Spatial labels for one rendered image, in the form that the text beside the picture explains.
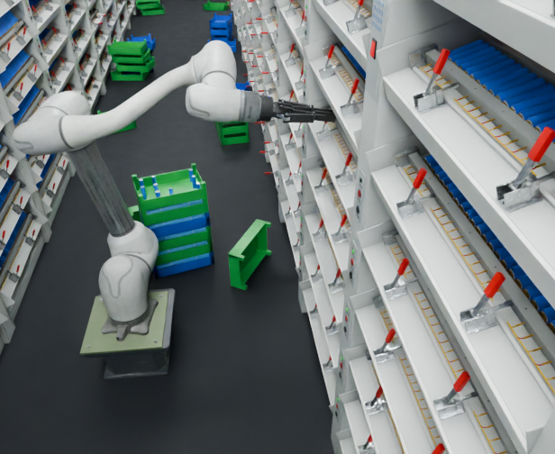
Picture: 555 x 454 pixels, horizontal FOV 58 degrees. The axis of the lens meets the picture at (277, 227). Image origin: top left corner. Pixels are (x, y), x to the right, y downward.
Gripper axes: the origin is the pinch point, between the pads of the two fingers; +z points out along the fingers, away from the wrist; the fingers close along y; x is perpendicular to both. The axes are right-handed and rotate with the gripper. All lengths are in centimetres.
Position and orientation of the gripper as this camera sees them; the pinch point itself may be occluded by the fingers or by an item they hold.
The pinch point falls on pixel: (323, 114)
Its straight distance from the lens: 156.5
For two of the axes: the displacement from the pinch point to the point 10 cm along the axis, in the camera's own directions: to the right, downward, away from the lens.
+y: 1.3, 5.9, -8.0
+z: 9.8, 0.6, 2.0
